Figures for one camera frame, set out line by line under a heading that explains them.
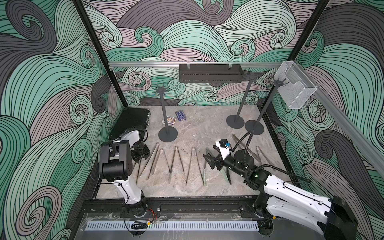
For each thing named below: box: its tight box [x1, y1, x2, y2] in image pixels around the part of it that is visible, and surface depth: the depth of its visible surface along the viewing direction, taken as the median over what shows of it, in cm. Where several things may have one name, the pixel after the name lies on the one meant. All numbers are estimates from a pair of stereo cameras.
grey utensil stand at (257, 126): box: [245, 78, 289, 135], surface depth 108 cm
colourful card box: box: [167, 117, 177, 126], surface depth 112 cm
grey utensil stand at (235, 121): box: [226, 70, 264, 129], surface depth 109 cm
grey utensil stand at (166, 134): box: [151, 83, 178, 143], surface depth 105 cm
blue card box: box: [175, 110, 187, 121], surface depth 116 cm
